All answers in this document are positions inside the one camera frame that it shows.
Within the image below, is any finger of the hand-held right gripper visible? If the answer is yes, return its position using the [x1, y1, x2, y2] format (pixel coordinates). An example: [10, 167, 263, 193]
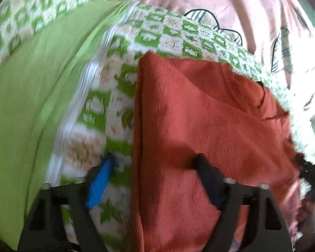
[295, 153, 315, 183]

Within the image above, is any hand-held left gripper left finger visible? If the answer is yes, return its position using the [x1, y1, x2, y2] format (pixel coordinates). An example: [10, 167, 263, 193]
[18, 153, 116, 252]

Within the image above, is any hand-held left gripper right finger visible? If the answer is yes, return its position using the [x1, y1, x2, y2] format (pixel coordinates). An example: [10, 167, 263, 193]
[192, 153, 292, 252]

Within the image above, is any rust red knit sweater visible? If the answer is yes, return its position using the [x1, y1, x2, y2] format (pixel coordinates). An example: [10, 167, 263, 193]
[129, 51, 306, 252]

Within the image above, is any person's right hand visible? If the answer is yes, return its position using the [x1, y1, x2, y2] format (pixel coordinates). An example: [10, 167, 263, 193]
[297, 199, 315, 233]

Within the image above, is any green patterned quilt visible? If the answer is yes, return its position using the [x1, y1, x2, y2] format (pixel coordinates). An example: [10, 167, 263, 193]
[0, 0, 315, 252]

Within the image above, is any pink printed blanket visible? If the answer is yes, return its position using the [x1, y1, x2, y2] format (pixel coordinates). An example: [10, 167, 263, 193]
[70, 0, 315, 90]

